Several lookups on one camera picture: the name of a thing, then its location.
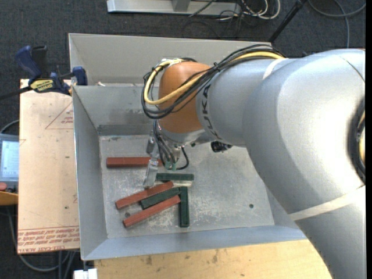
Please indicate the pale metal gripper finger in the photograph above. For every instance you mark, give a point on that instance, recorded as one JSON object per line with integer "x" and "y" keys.
{"x": 153, "y": 175}
{"x": 147, "y": 179}

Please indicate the red-brown flat block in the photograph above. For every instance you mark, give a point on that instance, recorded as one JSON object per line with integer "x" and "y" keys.
{"x": 151, "y": 212}
{"x": 125, "y": 161}
{"x": 136, "y": 197}

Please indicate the dark green flat block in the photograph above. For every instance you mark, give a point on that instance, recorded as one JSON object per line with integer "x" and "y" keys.
{"x": 184, "y": 211}
{"x": 177, "y": 177}
{"x": 158, "y": 198}

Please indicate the grey metal bin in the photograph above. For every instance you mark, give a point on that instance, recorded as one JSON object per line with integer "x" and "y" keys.
{"x": 221, "y": 190}

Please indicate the brown cardboard board, red print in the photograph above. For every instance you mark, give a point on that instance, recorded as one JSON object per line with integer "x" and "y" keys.
{"x": 46, "y": 167}

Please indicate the black cylinder on white bracket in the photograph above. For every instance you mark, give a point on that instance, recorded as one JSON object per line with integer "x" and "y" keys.
{"x": 219, "y": 146}

